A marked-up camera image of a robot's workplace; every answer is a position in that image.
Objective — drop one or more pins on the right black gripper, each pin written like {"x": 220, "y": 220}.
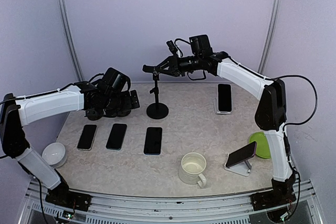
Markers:
{"x": 171, "y": 63}

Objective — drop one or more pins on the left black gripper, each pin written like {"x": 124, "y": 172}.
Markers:
{"x": 128, "y": 104}

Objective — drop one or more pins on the dark grey phone stand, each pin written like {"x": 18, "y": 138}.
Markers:
{"x": 122, "y": 113}

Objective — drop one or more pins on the tall black clamp stand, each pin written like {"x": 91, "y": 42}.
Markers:
{"x": 155, "y": 110}

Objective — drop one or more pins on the black phone landscape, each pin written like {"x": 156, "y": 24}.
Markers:
{"x": 116, "y": 137}

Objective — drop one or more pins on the grey round-base phone stand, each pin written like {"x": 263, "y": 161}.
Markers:
{"x": 93, "y": 114}

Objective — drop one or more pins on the black phone blue edge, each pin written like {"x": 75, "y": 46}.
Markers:
{"x": 153, "y": 141}

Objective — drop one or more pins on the black phone white case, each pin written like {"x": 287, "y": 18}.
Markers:
{"x": 224, "y": 92}

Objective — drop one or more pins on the black phone white edge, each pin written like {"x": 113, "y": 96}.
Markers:
{"x": 87, "y": 137}

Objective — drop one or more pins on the purple phone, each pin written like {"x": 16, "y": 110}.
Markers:
{"x": 241, "y": 155}

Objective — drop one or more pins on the white folding phone stand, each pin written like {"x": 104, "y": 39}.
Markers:
{"x": 242, "y": 168}

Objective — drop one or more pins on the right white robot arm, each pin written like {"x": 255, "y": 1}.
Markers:
{"x": 270, "y": 115}

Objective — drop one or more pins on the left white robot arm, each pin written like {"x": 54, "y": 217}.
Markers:
{"x": 30, "y": 122}

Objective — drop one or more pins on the white ribbed mug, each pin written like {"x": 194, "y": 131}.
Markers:
{"x": 191, "y": 169}

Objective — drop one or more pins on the white bowl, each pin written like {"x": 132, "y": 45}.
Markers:
{"x": 55, "y": 155}

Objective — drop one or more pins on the green plate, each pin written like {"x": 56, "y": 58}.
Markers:
{"x": 262, "y": 149}

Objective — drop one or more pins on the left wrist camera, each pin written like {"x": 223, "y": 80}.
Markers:
{"x": 113, "y": 81}

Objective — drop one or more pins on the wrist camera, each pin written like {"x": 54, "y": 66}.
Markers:
{"x": 200, "y": 46}
{"x": 113, "y": 81}

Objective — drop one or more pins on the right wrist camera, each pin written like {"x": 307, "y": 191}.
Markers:
{"x": 200, "y": 46}

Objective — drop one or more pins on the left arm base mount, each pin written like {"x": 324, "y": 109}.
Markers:
{"x": 69, "y": 200}

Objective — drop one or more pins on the left aluminium frame post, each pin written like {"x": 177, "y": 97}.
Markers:
{"x": 69, "y": 40}

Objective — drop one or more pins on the aluminium frame post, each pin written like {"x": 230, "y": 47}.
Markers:
{"x": 69, "y": 40}
{"x": 269, "y": 35}

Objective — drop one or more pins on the right aluminium frame post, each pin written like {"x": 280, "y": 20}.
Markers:
{"x": 269, "y": 35}

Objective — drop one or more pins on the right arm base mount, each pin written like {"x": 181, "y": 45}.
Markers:
{"x": 269, "y": 199}

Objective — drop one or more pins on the front aluminium rail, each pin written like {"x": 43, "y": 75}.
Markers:
{"x": 231, "y": 206}

